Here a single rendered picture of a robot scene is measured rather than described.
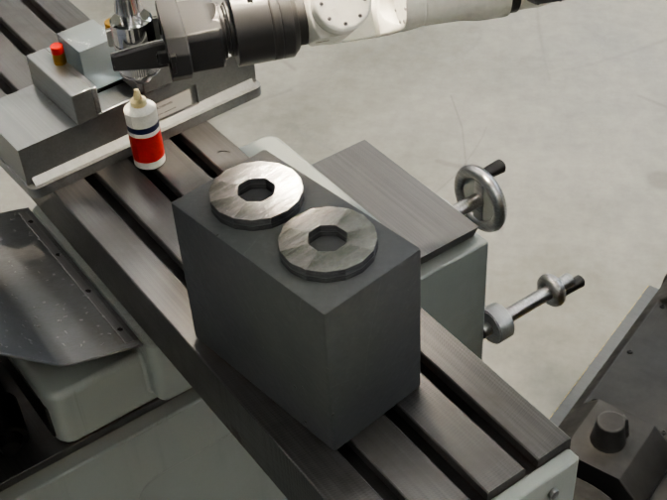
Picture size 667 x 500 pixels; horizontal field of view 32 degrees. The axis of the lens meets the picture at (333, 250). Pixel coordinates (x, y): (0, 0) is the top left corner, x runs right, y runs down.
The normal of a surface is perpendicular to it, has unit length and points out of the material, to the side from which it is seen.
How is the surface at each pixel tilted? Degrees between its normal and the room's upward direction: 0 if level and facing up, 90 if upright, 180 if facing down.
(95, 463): 90
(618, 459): 0
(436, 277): 90
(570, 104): 0
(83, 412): 90
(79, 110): 90
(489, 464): 0
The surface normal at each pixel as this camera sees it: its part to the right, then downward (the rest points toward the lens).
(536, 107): -0.05, -0.75
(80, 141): 0.61, 0.50
